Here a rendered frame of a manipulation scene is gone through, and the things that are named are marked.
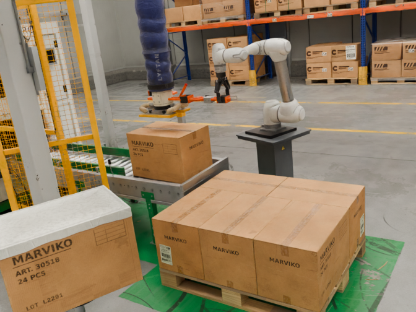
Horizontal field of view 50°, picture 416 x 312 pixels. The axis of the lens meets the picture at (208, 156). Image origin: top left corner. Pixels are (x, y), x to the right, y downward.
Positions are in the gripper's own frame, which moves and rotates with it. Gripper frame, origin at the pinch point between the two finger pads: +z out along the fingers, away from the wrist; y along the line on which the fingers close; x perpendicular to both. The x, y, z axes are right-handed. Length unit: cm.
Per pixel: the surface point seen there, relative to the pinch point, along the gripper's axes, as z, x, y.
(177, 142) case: 30.3, -31.5, 23.7
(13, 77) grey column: -38, -93, 112
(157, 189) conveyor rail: 68, -49, 37
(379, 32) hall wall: 23, -76, -840
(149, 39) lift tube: -49, -55, 13
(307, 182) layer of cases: 67, 61, -10
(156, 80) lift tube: -16, -55, 11
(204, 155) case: 51, -28, -6
